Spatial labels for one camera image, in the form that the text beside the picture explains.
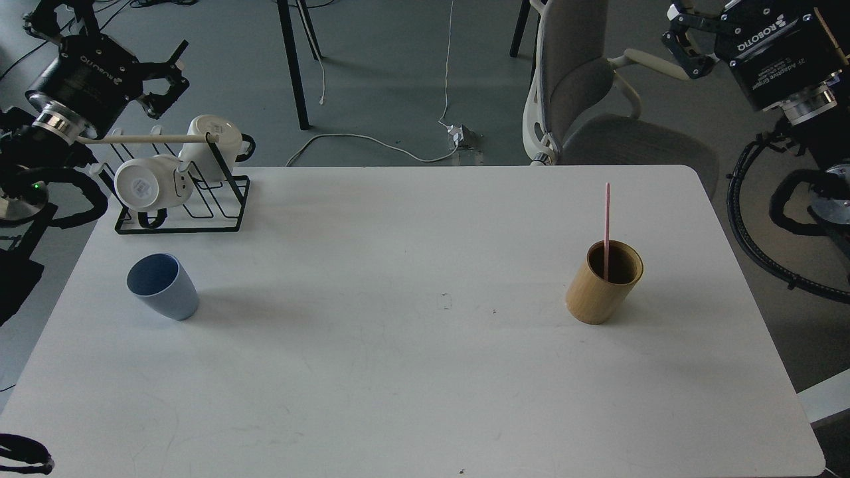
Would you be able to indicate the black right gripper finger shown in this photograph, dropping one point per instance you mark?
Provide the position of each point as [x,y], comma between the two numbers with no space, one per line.
[695,63]
[683,16]

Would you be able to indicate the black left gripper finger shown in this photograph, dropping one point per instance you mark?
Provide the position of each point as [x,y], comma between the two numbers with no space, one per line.
[170,68]
[155,105]

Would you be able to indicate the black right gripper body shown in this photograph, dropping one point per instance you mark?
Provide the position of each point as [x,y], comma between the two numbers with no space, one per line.
[783,54]

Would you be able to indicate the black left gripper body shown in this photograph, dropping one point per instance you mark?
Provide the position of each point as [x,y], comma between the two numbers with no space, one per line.
[93,77]

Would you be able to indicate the pink chopstick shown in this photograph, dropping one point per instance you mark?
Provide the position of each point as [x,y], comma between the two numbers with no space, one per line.
[606,240]

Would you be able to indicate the blue plastic cup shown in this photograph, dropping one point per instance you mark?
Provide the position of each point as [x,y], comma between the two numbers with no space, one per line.
[162,283]

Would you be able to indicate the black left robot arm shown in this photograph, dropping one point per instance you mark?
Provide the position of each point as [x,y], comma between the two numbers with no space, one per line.
[43,186]

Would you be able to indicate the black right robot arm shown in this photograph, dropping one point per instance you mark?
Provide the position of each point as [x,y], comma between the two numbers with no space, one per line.
[808,202]

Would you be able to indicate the wooden rack dowel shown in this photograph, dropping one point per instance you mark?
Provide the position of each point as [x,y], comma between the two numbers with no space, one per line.
[152,139]

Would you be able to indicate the white mug front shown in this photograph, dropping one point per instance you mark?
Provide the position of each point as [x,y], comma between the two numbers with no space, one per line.
[148,184]

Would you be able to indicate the grey office chair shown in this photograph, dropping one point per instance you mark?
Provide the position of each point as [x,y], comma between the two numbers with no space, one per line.
[580,111]

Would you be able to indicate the black table leg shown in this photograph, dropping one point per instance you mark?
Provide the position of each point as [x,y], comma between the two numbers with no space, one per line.
[291,54]

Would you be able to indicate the white power adapter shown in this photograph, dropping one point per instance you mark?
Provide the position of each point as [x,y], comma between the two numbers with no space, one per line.
[463,137]

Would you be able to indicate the bamboo cylinder holder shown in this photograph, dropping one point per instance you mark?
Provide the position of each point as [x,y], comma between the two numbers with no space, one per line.
[600,287]

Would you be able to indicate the black wire mug rack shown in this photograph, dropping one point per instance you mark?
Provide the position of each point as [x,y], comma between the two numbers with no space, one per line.
[218,203]

